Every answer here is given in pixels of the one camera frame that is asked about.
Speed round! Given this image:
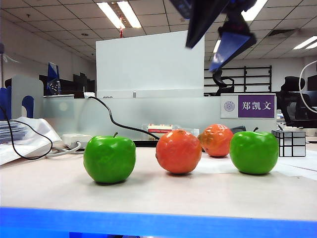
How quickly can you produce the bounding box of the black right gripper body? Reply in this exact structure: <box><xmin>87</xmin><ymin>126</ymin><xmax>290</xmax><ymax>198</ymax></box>
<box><xmin>224</xmin><ymin>0</ymin><xmax>258</xmax><ymax>12</ymax></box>

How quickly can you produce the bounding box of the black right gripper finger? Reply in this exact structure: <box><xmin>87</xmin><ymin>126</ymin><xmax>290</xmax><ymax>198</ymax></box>
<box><xmin>185</xmin><ymin>0</ymin><xmax>228</xmax><ymax>50</ymax></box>
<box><xmin>209</xmin><ymin>10</ymin><xmax>258</xmax><ymax>72</ymax></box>

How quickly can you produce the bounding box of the reddish orange fruit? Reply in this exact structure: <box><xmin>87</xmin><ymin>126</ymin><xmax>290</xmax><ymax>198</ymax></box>
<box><xmin>198</xmin><ymin>123</ymin><xmax>234</xmax><ymax>158</ymax></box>

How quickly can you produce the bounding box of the green plastic apple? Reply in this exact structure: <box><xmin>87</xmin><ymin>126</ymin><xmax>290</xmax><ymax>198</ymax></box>
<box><xmin>83</xmin><ymin>132</ymin><xmax>137</xmax><ymax>184</ymax></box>
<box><xmin>229</xmin><ymin>127</ymin><xmax>279</xmax><ymax>175</ymax></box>

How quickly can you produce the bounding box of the orange fruit with navel dot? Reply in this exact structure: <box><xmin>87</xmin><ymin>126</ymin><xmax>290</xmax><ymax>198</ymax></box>
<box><xmin>156</xmin><ymin>129</ymin><xmax>203</xmax><ymax>175</ymax></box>

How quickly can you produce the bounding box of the black shelf rack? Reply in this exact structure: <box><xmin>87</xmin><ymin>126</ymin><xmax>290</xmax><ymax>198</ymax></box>
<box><xmin>204</xmin><ymin>65</ymin><xmax>273</xmax><ymax>96</ymax></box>

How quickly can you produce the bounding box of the purple white name plate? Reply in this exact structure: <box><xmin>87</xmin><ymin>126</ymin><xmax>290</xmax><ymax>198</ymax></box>
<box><xmin>220</xmin><ymin>93</ymin><xmax>277</xmax><ymax>119</ymax></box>

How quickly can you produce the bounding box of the white board panel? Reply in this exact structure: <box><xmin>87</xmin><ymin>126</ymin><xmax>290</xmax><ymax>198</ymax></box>
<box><xmin>96</xmin><ymin>30</ymin><xmax>205</xmax><ymax>99</ymax></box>

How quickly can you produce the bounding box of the red hanging ornament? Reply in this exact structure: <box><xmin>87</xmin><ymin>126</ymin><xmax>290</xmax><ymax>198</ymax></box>
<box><xmin>118</xmin><ymin>17</ymin><xmax>126</xmax><ymax>40</ymax></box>

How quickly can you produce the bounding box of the black mesh office chair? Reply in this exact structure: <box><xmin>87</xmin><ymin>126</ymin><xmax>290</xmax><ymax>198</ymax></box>
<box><xmin>276</xmin><ymin>76</ymin><xmax>317</xmax><ymax>128</ymax></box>

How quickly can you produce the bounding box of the red white box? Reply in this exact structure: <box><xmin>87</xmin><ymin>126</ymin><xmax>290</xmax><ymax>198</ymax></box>
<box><xmin>148</xmin><ymin>123</ymin><xmax>174</xmax><ymax>134</ymax></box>

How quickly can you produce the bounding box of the silver mirror cube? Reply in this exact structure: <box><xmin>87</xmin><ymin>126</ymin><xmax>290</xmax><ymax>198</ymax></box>
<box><xmin>271</xmin><ymin>130</ymin><xmax>307</xmax><ymax>158</ymax></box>

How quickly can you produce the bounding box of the white paper sheet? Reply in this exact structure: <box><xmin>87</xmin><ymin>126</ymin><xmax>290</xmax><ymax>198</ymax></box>
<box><xmin>193</xmin><ymin>148</ymin><xmax>317</xmax><ymax>179</ymax></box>

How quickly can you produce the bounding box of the frosted glass desk partition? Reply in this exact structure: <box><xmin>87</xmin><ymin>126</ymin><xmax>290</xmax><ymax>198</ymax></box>
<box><xmin>43</xmin><ymin>95</ymin><xmax>277</xmax><ymax>141</ymax></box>

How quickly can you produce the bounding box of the blue crystal trophy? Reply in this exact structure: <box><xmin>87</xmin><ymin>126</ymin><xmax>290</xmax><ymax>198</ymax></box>
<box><xmin>47</xmin><ymin>62</ymin><xmax>62</xmax><ymax>96</ymax></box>

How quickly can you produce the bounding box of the white power adapter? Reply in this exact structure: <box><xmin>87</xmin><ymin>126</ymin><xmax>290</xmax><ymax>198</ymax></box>
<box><xmin>62</xmin><ymin>133</ymin><xmax>93</xmax><ymax>150</ymax></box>

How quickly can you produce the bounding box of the grey metal bookend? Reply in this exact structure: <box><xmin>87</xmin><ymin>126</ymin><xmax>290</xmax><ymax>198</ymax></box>
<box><xmin>11</xmin><ymin>76</ymin><xmax>45</xmax><ymax>119</ymax></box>

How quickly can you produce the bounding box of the blue tape strip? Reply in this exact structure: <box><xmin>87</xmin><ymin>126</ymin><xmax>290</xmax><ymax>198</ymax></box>
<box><xmin>0</xmin><ymin>207</ymin><xmax>317</xmax><ymax>238</ymax></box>

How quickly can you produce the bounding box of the white plastic bag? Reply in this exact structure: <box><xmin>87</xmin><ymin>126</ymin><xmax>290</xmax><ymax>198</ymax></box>
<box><xmin>0</xmin><ymin>117</ymin><xmax>64</xmax><ymax>166</ymax></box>

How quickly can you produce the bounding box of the blue file holder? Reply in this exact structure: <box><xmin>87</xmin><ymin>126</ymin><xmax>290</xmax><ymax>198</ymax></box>
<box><xmin>0</xmin><ymin>87</ymin><xmax>35</xmax><ymax>121</ymax></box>

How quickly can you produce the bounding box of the printed paper stack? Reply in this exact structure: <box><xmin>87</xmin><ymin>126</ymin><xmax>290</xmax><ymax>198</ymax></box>
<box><xmin>0</xmin><ymin>120</ymin><xmax>29</xmax><ymax>145</ymax></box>

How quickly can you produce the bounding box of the white looped cable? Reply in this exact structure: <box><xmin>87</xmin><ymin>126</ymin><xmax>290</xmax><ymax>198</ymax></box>
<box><xmin>299</xmin><ymin>60</ymin><xmax>317</xmax><ymax>112</ymax></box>

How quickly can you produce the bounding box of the black power cable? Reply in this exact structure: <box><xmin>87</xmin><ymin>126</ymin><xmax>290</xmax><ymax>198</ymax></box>
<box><xmin>88</xmin><ymin>96</ymin><xmax>160</xmax><ymax>140</ymax></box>

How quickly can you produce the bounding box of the white adapter cable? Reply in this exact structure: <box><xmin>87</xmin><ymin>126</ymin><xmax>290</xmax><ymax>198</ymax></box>
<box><xmin>46</xmin><ymin>141</ymin><xmax>86</xmax><ymax>159</ymax></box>

